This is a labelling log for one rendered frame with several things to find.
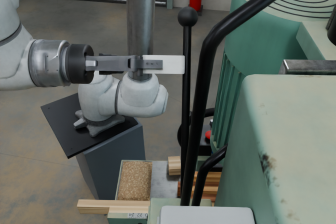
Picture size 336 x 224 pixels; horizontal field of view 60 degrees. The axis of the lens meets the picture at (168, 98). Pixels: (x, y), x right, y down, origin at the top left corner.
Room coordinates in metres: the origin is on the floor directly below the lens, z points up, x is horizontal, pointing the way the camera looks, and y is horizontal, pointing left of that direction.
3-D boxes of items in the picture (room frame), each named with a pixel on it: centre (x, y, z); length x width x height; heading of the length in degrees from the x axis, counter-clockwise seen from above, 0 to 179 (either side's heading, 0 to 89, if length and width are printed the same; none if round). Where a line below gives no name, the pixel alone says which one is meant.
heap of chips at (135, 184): (0.45, 0.09, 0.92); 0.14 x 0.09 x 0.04; 179
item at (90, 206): (0.36, -0.06, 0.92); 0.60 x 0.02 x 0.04; 89
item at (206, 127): (0.55, -0.15, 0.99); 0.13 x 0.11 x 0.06; 89
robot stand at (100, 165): (0.97, 0.33, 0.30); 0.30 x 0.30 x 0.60; 35
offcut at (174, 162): (0.50, -0.02, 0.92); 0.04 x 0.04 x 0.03; 4
